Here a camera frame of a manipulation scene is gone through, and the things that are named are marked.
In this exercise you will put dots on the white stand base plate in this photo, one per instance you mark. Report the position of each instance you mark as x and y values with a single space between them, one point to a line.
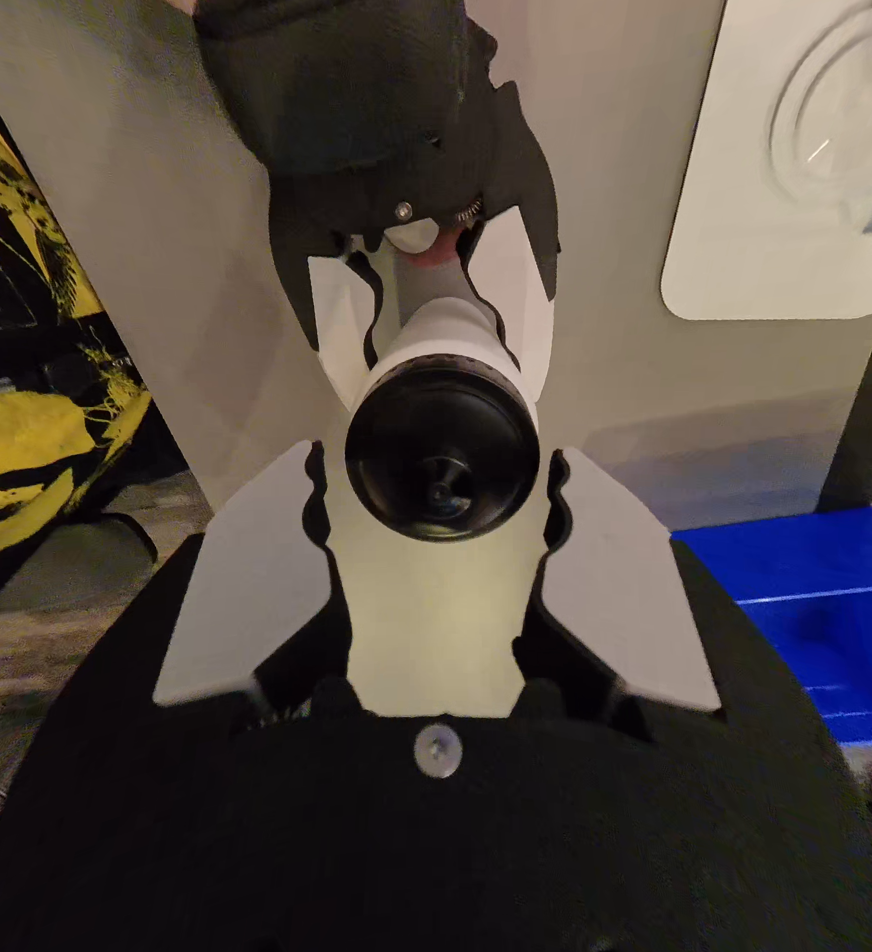
734 223

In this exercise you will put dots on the black bottle lid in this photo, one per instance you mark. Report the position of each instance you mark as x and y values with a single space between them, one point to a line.
439 454

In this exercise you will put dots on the grey padded armrest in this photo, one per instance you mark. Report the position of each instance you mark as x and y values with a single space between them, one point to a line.
64 558

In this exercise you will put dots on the clear round stand foot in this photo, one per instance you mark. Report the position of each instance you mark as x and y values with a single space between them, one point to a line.
853 119

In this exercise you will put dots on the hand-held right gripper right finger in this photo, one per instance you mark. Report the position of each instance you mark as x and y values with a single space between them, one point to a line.
630 603

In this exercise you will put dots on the black yellow printed shirt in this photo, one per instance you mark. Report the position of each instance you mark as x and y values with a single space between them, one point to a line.
34 387

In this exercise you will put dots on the blue plastic bin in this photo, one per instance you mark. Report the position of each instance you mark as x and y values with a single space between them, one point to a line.
808 610

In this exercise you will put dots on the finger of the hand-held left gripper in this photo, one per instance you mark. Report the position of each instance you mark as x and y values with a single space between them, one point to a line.
340 320
518 298

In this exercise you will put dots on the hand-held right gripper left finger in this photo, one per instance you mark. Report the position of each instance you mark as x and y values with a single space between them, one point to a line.
250 595

